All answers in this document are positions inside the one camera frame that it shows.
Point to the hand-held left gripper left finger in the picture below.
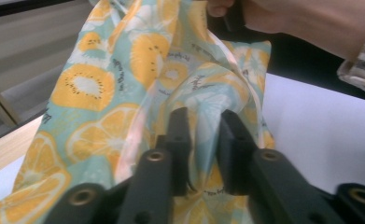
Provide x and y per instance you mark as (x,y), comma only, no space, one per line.
(180,149)

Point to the fruit print cloth tote bag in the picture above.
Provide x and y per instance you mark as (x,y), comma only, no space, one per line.
(108,93)

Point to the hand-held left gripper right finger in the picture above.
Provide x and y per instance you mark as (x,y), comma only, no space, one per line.
(236,152)

